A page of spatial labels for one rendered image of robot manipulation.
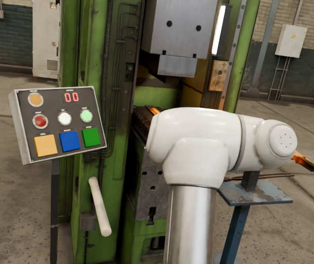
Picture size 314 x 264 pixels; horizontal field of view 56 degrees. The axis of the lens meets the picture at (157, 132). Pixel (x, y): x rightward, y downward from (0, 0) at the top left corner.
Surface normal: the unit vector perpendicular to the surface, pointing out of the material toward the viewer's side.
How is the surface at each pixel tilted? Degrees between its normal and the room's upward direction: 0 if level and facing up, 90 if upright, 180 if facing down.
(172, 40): 90
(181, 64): 90
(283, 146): 60
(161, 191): 90
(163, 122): 45
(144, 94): 90
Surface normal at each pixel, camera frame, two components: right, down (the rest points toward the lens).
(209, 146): 0.11, -0.14
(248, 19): 0.32, 0.36
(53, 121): 0.66, -0.18
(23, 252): 0.14, -0.93
